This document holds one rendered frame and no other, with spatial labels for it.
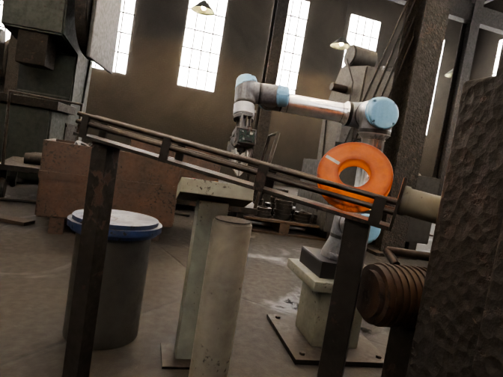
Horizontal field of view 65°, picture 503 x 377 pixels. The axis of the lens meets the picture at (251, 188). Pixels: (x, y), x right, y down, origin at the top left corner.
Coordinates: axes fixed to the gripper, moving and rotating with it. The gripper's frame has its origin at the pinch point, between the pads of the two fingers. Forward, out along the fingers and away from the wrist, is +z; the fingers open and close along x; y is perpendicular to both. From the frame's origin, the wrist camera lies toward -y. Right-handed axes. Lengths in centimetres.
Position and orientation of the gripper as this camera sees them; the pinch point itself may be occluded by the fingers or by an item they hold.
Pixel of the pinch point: (238, 172)
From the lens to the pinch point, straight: 136.2
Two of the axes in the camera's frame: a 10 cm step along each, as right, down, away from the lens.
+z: -0.6, 9.6, -2.6
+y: 2.9, -2.3, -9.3
